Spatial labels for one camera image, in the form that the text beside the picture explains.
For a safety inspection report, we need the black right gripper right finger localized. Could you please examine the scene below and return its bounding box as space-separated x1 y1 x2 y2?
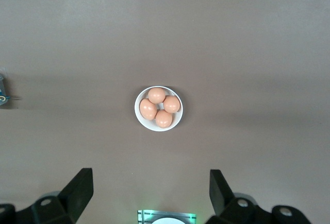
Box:
209 169 312 224

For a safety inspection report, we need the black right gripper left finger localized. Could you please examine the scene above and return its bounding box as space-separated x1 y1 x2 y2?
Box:
0 167 94 224

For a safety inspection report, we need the clear plastic egg carton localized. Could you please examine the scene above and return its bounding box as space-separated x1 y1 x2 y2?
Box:
0 66 11 109

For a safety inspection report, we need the brown egg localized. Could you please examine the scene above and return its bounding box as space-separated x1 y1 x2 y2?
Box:
155 109 173 129
147 87 166 104
139 98 158 120
163 95 180 114

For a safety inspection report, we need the white round bowl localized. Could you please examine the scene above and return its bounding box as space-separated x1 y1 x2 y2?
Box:
134 85 184 132

